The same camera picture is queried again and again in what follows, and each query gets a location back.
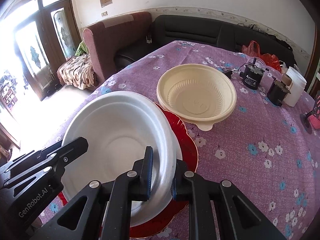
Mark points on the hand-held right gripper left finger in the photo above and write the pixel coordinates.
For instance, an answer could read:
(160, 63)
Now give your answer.
(149, 172)

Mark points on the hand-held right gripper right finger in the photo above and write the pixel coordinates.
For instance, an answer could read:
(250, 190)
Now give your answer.
(174, 188)

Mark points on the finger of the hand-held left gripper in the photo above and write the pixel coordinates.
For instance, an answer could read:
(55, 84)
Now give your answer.
(75, 147)
(37, 178)

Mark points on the large red gold-print plate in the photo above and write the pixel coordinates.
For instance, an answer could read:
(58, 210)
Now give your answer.
(191, 160)

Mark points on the white foam bowl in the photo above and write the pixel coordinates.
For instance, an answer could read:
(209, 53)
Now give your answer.
(117, 130)

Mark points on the small red gold-rim plate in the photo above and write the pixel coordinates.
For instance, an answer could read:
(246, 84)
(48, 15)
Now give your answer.
(172, 121)

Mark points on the patterned brown blanket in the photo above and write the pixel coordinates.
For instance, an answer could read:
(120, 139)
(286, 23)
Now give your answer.
(77, 70)

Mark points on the purple floral tablecloth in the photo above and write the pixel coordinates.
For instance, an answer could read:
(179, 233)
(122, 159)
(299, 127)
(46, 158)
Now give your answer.
(250, 167)

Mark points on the cream plastic bowl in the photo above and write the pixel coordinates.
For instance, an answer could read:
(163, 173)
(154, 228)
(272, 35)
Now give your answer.
(195, 100)

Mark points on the green cloth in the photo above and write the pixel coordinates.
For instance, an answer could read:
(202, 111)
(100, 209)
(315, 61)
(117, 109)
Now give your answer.
(81, 48)

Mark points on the brown armchair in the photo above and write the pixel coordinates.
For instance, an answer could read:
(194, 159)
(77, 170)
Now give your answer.
(112, 42)

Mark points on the wooden glass door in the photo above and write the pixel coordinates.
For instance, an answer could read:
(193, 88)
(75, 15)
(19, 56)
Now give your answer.
(47, 30)

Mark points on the small black adapter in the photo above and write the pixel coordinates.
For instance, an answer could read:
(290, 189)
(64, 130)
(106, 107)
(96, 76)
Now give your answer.
(228, 73)

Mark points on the small black white gadget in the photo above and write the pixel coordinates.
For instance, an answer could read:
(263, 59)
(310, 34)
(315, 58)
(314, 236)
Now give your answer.
(149, 38)

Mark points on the black labelled pump motor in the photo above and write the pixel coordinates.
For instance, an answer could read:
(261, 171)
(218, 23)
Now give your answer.
(251, 80)

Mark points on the black sofa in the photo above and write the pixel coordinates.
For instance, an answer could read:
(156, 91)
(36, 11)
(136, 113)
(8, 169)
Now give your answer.
(190, 32)

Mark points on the clear plastic bag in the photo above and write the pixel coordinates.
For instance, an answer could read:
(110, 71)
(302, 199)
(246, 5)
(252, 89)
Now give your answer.
(261, 62)

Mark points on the pink bottle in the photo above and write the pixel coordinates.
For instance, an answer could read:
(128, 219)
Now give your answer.
(315, 122)

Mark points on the white plastic jar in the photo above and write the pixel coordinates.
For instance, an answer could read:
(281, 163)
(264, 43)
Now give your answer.
(297, 90)

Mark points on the red plastic bag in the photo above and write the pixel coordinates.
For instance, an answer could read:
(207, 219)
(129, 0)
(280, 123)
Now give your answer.
(271, 60)

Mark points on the black bag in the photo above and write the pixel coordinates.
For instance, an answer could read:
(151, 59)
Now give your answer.
(272, 36)

